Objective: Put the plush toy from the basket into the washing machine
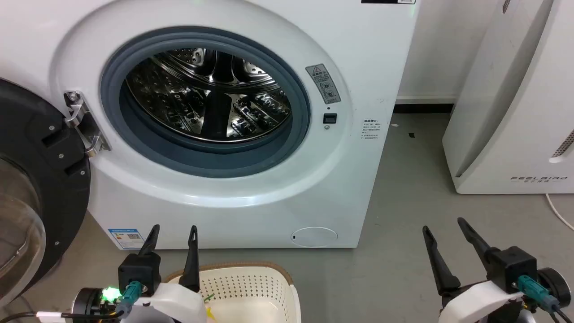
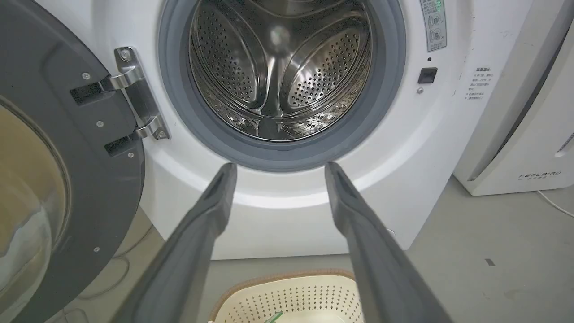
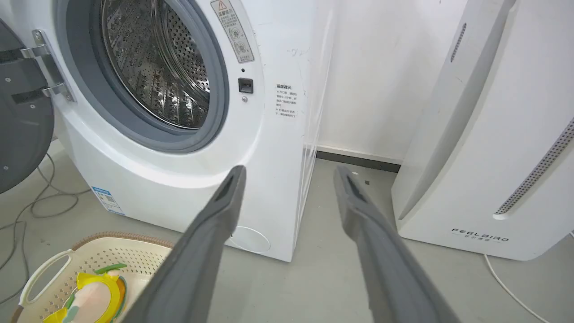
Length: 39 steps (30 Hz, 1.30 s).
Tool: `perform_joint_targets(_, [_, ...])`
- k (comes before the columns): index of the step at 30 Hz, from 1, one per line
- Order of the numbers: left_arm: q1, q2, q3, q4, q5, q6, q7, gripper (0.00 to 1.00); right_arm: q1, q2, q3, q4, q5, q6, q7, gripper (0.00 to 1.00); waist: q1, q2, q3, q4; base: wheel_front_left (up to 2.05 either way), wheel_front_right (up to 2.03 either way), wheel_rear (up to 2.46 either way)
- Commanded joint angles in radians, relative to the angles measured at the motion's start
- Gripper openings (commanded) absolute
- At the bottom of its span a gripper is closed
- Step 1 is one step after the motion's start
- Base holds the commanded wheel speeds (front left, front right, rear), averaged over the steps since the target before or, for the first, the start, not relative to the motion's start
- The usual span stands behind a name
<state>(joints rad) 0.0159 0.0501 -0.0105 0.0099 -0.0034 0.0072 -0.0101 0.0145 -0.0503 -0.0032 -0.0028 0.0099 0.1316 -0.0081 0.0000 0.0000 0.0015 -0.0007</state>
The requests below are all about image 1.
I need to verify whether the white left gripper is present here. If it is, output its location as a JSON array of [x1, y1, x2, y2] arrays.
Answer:
[[128, 225, 208, 323]]

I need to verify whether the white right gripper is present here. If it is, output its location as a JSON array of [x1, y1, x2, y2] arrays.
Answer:
[[422, 218, 524, 323]]

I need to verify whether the stainless steel washing machine drum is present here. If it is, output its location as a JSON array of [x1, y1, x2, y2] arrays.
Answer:
[[126, 48, 293, 143]]

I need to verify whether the black washing machine door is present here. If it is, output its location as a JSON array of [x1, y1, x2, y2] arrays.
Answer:
[[0, 79, 91, 310]]

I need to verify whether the blue energy label sticker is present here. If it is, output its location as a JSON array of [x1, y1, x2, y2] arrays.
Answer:
[[108, 228, 145, 250]]

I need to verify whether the white perforated laundry basket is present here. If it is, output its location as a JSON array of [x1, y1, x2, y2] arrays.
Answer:
[[164, 262, 302, 323]]

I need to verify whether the white air purifier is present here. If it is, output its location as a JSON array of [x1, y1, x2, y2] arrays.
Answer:
[[442, 0, 574, 195]]

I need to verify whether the round white filter cover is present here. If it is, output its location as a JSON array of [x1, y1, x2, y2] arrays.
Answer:
[[291, 227, 338, 248]]

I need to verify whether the black baseboard strip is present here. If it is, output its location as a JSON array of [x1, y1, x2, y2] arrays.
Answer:
[[393, 104, 454, 114]]

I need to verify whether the small printed text label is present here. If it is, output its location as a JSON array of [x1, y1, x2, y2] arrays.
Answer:
[[362, 119, 381, 140]]

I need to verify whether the metal door hinge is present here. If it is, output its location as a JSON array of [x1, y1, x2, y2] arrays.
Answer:
[[64, 91, 111, 157]]

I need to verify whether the grey rubber door gasket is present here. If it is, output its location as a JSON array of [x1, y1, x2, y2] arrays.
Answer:
[[100, 26, 311, 179]]

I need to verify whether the grey warning sticker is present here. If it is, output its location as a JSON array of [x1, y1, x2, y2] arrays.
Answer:
[[305, 64, 341, 105]]

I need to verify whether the white front-load washing machine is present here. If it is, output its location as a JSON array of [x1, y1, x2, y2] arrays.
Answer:
[[0, 0, 422, 250]]

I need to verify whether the white power cable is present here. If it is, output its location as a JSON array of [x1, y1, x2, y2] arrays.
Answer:
[[545, 193, 574, 231]]

